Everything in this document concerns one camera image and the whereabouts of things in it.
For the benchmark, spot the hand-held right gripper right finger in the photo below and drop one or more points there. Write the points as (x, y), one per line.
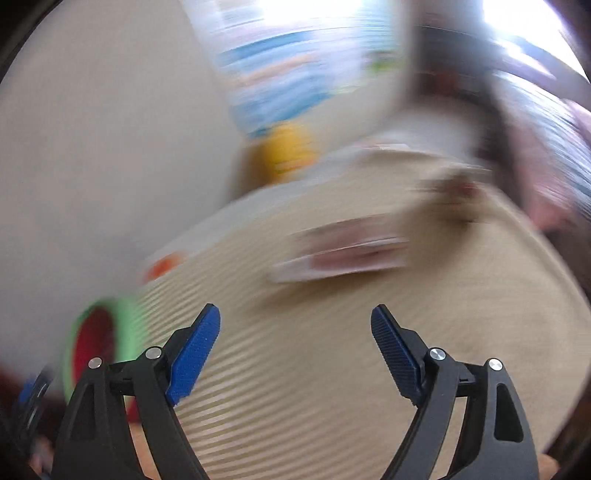
(397, 355)

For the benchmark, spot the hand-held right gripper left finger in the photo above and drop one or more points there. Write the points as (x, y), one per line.
(194, 360)

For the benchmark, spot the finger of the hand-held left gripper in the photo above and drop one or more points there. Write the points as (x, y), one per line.
(32, 397)

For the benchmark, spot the red bucket green rim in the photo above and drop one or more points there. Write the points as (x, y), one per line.
(94, 332)

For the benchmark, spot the white red packet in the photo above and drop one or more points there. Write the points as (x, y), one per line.
(341, 254)

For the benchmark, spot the white box orange print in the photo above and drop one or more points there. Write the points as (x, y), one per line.
(161, 267)

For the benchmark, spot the small brown red object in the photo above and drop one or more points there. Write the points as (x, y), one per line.
(457, 189)

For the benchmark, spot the yellow bear-shaped box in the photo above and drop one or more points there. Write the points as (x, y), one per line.
(286, 152)

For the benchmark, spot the bed with plaid quilt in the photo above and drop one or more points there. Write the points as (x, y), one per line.
(554, 152)

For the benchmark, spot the dark shelf unit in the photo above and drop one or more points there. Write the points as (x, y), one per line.
(443, 60)

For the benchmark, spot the window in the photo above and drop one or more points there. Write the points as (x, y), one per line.
(517, 18)

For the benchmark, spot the blue green wall poster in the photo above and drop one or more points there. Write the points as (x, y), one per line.
(383, 62)

